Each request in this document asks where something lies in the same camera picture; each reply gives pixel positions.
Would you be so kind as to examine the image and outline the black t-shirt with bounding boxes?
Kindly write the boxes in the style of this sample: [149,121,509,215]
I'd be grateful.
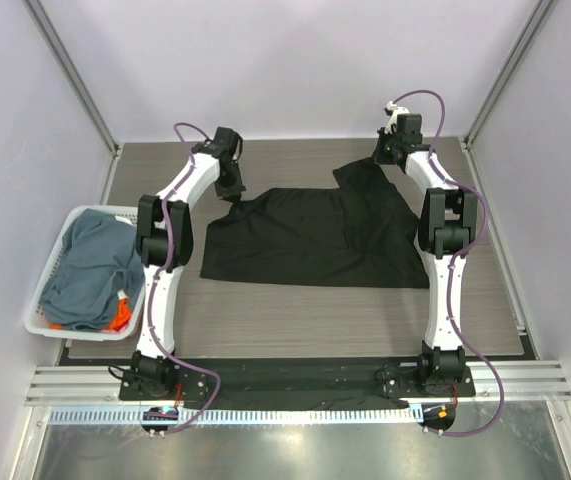
[201,158,429,289]

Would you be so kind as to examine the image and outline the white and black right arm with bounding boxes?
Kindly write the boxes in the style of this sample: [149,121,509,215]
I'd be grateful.
[373,127,478,397]

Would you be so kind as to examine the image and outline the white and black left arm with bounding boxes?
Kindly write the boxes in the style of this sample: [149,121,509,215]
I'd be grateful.
[120,141,245,400]

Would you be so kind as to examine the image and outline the grey-blue t-shirt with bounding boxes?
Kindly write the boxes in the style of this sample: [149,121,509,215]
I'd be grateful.
[39,209,144,331]

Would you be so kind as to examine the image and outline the orange garment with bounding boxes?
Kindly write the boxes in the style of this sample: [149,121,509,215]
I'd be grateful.
[77,296,133,334]

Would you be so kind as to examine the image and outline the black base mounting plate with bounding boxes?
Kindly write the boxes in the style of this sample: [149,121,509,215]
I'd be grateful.
[108,355,476,411]

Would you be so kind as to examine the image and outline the white plastic laundry basket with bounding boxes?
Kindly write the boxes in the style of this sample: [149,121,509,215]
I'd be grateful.
[23,205,145,342]

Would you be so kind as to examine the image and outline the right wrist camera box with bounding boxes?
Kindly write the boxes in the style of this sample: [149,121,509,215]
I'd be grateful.
[383,101,423,145]

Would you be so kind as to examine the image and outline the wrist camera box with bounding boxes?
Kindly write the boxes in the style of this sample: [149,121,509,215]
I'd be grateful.
[205,127,244,161]
[383,101,423,145]

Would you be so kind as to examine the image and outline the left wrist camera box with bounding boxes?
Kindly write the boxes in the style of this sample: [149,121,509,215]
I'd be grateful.
[205,127,244,161]

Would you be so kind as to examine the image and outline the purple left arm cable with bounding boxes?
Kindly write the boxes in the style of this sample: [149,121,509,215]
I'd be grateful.
[144,121,222,436]

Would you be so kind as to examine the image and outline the right aluminium frame post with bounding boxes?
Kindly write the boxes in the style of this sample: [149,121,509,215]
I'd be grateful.
[463,0,558,150]

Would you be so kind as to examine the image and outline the aluminium frame post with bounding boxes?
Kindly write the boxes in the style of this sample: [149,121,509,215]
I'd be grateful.
[463,0,558,150]
[22,0,119,157]

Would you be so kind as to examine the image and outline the left aluminium frame post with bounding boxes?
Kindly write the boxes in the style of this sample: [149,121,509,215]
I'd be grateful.
[22,0,119,157]

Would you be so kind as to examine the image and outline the slotted white cable duct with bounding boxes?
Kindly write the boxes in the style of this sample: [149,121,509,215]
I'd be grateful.
[49,404,423,427]

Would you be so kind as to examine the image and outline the aluminium front rail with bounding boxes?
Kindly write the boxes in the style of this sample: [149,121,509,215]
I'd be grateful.
[24,361,571,406]

